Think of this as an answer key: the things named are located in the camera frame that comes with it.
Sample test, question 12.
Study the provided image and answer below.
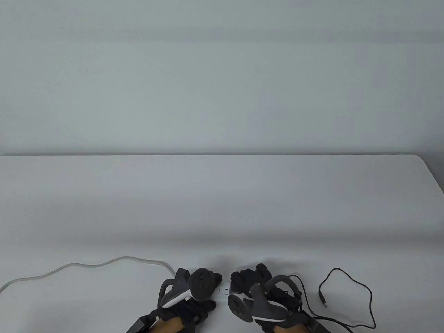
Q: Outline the right grey white controller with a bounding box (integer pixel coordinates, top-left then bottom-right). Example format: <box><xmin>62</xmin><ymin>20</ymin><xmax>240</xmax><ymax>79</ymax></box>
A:
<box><xmin>227</xmin><ymin>275</ymin><xmax>303</xmax><ymax>323</ymax></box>

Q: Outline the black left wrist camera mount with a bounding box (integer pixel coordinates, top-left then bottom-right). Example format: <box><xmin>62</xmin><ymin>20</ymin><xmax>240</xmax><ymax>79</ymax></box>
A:
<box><xmin>124</xmin><ymin>308</ymin><xmax>164</xmax><ymax>333</ymax></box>

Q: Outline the left grey white controller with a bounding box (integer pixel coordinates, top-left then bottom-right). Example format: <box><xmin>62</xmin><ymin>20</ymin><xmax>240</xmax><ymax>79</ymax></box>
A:
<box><xmin>159</xmin><ymin>268</ymin><xmax>217</xmax><ymax>309</ymax></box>

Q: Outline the grey power strip cable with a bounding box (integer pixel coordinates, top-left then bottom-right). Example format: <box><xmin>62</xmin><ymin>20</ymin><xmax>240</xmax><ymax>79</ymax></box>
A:
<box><xmin>0</xmin><ymin>256</ymin><xmax>176</xmax><ymax>294</ymax></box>

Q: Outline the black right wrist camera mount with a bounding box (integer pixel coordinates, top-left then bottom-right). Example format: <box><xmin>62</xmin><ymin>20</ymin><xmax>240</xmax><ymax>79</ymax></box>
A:
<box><xmin>287</xmin><ymin>310</ymin><xmax>351</xmax><ymax>333</ymax></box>

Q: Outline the person's left forearm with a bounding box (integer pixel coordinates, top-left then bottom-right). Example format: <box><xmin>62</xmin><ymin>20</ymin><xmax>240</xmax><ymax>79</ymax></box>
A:
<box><xmin>152</xmin><ymin>316</ymin><xmax>185</xmax><ymax>333</ymax></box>

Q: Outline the white power strip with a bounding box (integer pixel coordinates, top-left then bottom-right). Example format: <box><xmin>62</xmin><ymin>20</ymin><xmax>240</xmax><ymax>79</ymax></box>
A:
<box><xmin>214</xmin><ymin>282</ymin><xmax>232</xmax><ymax>299</ymax></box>

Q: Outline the grey white controller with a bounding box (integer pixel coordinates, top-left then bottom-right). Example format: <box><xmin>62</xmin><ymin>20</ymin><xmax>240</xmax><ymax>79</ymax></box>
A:
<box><xmin>227</xmin><ymin>275</ymin><xmax>303</xmax><ymax>323</ymax></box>
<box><xmin>159</xmin><ymin>268</ymin><xmax>217</xmax><ymax>309</ymax></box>

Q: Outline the black adapter cable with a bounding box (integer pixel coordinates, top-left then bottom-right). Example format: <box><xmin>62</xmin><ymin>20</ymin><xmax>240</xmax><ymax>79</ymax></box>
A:
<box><xmin>287</xmin><ymin>268</ymin><xmax>377</xmax><ymax>330</ymax></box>

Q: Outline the person's left hand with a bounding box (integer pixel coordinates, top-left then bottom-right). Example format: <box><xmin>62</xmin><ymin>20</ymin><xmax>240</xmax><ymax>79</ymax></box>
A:
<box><xmin>161</xmin><ymin>268</ymin><xmax>223</xmax><ymax>325</ymax></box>

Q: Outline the person's right hand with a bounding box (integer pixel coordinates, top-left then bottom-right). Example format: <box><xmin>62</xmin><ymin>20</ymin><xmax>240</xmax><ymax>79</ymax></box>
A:
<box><xmin>229</xmin><ymin>264</ymin><xmax>302</xmax><ymax>323</ymax></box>

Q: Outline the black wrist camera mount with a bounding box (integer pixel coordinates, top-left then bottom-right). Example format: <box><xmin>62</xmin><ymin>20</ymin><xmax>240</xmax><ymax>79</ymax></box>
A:
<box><xmin>287</xmin><ymin>310</ymin><xmax>351</xmax><ymax>333</ymax></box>
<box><xmin>124</xmin><ymin>308</ymin><xmax>164</xmax><ymax>333</ymax></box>

